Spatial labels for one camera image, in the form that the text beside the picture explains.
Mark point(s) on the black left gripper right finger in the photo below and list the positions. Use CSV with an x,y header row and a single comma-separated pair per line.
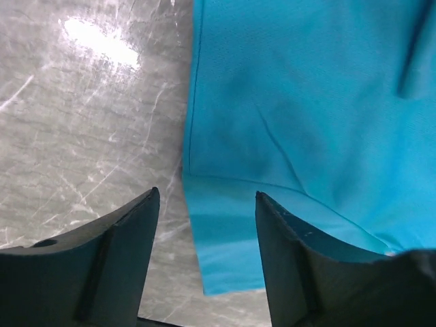
x,y
314,279

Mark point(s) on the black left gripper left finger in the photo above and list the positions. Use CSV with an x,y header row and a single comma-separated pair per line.
x,y
93,275

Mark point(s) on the teal t-shirt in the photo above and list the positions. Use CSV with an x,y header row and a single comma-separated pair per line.
x,y
326,106

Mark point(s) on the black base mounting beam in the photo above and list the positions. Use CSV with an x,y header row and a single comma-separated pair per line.
x,y
144,322

